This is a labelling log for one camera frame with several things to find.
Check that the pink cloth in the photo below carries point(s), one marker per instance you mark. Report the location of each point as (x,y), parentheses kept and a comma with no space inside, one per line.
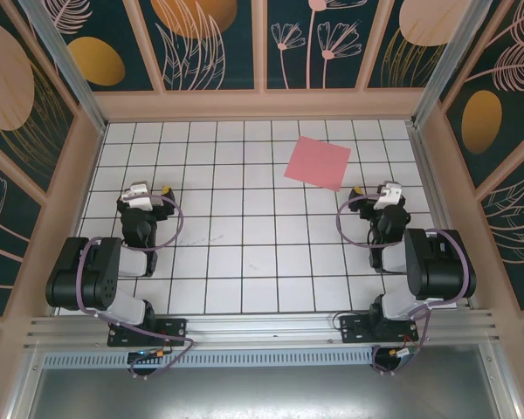
(318,163)

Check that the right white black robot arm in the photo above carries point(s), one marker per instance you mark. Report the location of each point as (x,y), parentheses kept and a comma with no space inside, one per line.
(441,270)

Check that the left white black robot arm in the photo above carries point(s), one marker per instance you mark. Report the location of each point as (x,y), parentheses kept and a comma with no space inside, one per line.
(78,279)

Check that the shiny metal sheet panel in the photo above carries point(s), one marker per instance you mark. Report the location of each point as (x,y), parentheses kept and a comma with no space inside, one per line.
(266,393)

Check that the yellow power connector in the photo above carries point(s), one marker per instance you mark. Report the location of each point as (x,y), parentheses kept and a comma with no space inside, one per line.
(396,352)
(160,352)

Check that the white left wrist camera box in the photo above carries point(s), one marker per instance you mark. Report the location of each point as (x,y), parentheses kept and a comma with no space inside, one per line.
(137,196)

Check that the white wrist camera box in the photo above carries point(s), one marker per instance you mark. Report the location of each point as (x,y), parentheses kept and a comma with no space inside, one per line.
(388,194)
(137,196)

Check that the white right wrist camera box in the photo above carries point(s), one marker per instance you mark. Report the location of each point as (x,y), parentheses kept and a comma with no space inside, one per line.
(388,194)

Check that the aluminium side rail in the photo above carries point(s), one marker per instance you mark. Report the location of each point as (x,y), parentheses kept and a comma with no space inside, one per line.
(429,174)

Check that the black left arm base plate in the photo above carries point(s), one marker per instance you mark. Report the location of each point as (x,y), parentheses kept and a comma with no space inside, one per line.
(174,331)

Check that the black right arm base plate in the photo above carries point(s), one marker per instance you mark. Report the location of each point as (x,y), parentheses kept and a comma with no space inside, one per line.
(353,331)

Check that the aluminium corner post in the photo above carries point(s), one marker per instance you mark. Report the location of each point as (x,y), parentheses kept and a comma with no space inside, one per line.
(441,57)
(70,70)

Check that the long aluminium mounting rail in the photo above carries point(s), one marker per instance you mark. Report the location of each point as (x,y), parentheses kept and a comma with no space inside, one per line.
(266,325)

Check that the aluminium frame bar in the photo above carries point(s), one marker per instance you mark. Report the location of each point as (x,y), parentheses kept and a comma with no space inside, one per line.
(22,384)
(503,384)

